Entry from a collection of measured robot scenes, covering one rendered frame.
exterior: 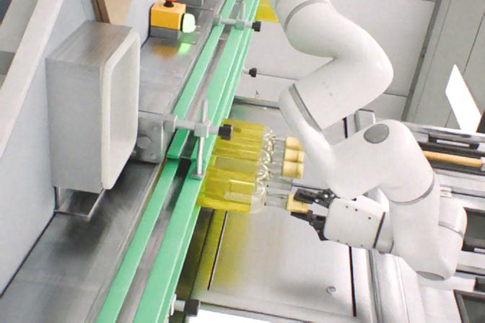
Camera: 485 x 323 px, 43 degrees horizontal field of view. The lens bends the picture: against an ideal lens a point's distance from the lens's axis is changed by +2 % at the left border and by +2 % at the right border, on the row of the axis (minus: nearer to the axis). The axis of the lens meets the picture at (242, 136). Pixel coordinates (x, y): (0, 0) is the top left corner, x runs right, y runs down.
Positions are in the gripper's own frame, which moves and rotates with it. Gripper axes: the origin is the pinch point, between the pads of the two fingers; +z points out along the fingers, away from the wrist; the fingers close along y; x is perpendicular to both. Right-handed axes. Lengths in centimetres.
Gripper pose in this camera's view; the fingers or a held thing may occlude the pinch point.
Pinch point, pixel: (303, 204)
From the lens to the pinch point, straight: 121.3
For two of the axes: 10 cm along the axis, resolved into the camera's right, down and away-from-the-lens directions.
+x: -3.6, 4.3, -8.3
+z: -9.2, -2.8, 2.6
